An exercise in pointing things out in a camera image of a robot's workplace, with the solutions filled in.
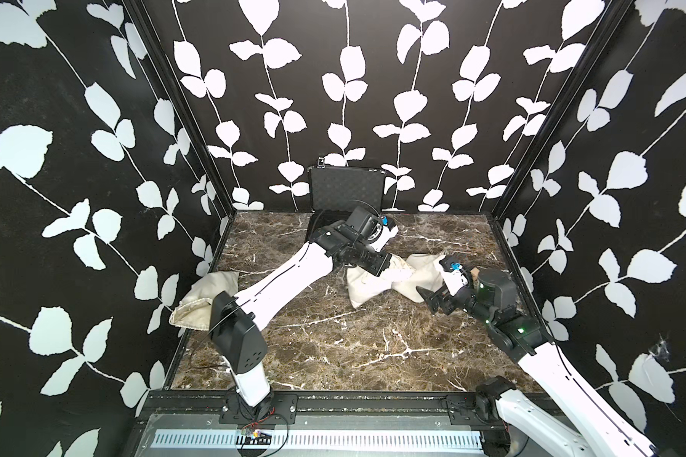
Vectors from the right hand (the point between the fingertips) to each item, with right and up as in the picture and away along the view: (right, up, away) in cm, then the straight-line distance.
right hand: (429, 272), depth 74 cm
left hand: (-10, +3, +2) cm, 11 cm away
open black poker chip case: (-28, +27, +34) cm, 52 cm away
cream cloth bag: (-17, -4, +4) cm, 18 cm away
